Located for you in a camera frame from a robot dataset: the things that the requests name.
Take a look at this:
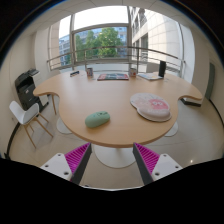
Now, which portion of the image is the black office printer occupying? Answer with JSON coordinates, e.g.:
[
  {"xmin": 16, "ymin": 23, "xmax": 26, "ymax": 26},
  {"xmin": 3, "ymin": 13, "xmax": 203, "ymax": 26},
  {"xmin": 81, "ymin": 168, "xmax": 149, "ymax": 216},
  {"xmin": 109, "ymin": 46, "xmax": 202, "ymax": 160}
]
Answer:
[{"xmin": 14, "ymin": 68, "xmax": 49, "ymax": 113}]

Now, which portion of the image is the white round table base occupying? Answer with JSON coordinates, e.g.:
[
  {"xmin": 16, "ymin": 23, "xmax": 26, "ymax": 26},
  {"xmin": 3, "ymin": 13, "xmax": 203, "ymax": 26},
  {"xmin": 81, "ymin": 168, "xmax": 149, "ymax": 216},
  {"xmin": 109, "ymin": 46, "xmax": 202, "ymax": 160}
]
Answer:
[
  {"xmin": 55, "ymin": 116, "xmax": 73, "ymax": 135},
  {"xmin": 92, "ymin": 143, "xmax": 137, "ymax": 169},
  {"xmin": 164, "ymin": 121, "xmax": 179, "ymax": 138}
]

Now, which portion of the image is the red colourful magazine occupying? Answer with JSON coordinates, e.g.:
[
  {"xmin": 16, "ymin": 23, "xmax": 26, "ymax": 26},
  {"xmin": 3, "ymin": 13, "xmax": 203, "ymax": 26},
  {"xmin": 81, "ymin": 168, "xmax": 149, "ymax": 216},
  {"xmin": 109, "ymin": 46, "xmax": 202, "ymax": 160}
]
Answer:
[{"xmin": 96, "ymin": 72, "xmax": 130, "ymax": 82}]

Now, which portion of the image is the metal window railing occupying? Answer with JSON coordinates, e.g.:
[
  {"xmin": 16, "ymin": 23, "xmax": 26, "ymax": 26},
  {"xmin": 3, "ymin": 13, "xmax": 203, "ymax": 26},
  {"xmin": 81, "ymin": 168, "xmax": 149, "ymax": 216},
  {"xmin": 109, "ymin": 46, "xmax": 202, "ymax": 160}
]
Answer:
[{"xmin": 46, "ymin": 45, "xmax": 186, "ymax": 78}]

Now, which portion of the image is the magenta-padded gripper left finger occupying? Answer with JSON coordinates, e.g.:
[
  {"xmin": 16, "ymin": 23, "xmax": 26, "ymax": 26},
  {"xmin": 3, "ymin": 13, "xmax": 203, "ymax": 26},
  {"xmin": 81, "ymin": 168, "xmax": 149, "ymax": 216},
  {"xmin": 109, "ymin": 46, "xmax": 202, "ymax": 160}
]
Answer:
[{"xmin": 39, "ymin": 142, "xmax": 93, "ymax": 186}]

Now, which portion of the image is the black upright speaker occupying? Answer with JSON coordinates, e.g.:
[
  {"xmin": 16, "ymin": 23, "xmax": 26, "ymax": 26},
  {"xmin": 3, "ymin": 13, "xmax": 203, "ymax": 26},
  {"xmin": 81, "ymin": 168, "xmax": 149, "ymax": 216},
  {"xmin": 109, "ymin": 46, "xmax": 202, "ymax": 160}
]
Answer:
[{"xmin": 158, "ymin": 60, "xmax": 167, "ymax": 78}]

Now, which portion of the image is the white pink printed mouse pad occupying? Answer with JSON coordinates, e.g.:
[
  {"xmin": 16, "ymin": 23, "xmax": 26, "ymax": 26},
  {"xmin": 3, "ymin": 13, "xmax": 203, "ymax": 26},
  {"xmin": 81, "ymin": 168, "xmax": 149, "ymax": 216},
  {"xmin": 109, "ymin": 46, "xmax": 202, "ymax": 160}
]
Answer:
[{"xmin": 129, "ymin": 92, "xmax": 173, "ymax": 123}]

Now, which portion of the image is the dark green door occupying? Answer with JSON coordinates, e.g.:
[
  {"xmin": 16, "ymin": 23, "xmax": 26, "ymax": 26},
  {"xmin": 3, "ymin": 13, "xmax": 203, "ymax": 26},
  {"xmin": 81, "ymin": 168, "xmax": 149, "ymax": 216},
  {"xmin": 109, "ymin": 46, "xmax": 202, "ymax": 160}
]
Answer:
[{"xmin": 204, "ymin": 62, "xmax": 216, "ymax": 101}]

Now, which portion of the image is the mint green computer mouse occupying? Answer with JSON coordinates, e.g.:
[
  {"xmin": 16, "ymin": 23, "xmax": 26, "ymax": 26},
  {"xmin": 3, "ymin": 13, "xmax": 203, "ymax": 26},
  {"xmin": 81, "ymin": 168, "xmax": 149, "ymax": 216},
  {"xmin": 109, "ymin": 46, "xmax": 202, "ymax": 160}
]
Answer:
[{"xmin": 84, "ymin": 110, "xmax": 111, "ymax": 129}]

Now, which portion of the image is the white chair with wooden legs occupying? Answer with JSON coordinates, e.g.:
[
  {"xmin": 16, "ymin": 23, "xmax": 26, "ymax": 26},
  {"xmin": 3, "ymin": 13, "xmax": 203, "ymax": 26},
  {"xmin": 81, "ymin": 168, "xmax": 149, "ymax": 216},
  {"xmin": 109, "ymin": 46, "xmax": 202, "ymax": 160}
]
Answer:
[{"xmin": 8, "ymin": 100, "xmax": 54, "ymax": 150}]

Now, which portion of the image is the printed cup with blue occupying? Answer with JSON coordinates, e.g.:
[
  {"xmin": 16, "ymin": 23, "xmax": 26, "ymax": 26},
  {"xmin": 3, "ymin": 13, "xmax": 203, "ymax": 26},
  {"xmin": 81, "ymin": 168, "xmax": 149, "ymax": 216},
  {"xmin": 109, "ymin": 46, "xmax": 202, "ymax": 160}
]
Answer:
[{"xmin": 86, "ymin": 67, "xmax": 95, "ymax": 79}]

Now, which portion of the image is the light blue open booklet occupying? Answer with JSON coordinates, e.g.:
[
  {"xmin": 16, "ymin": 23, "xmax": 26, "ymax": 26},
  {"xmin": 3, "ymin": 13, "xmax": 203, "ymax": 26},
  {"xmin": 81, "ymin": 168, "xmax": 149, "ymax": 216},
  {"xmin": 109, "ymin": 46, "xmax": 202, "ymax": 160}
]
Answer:
[{"xmin": 137, "ymin": 72, "xmax": 164, "ymax": 82}]

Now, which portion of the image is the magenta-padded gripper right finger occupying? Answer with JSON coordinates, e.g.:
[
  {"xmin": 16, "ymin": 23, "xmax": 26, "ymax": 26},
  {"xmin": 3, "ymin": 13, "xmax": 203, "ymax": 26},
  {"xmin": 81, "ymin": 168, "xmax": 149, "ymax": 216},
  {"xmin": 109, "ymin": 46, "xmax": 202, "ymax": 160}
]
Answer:
[{"xmin": 132, "ymin": 142, "xmax": 184, "ymax": 186}]

